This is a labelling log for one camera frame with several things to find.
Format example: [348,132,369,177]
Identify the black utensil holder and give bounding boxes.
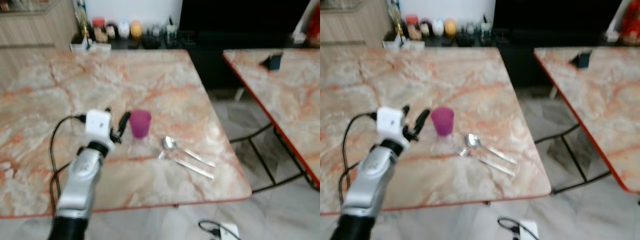
[478,20,494,46]
[165,22,181,49]

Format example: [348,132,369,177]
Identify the silver metal spoon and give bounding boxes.
[160,135,217,168]
[463,132,519,166]

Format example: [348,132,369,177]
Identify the small black box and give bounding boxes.
[259,52,284,71]
[571,50,594,70]

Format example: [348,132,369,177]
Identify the tall glass bottle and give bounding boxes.
[74,3,91,42]
[388,1,404,39]

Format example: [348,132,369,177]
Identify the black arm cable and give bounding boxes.
[338,112,379,207]
[198,219,227,239]
[497,217,524,236]
[48,114,88,213]

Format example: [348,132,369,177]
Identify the black metal table frame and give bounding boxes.
[534,122,614,196]
[229,122,321,194]

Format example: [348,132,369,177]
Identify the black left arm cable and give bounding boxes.
[338,112,379,207]
[48,114,88,213]

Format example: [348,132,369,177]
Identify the black basket container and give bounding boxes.
[142,25,166,50]
[457,24,479,47]

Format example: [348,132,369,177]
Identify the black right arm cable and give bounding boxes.
[497,217,524,236]
[198,219,227,239]

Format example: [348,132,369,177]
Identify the silver metal fork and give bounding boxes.
[156,149,215,180]
[458,146,516,177]

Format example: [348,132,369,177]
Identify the pink plastic cup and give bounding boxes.
[129,109,152,140]
[430,106,456,138]

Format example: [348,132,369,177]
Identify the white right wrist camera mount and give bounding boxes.
[518,220,540,240]
[219,223,242,240]

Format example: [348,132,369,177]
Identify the red lid jar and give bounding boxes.
[92,17,108,44]
[405,15,421,41]

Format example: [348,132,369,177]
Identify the red bag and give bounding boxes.
[305,4,321,47]
[619,0,640,45]

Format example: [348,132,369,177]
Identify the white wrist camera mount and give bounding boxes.
[375,106,405,143]
[84,109,113,144]
[518,220,540,240]
[219,223,242,240]

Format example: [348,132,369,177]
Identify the white tray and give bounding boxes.
[383,37,412,51]
[69,39,112,54]

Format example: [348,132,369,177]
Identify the black sideboard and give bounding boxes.
[492,0,627,90]
[179,0,312,91]

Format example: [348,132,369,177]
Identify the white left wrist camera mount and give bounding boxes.
[84,109,113,144]
[375,106,405,143]

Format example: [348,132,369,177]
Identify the wooden cabinet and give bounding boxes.
[320,0,391,49]
[0,0,79,49]

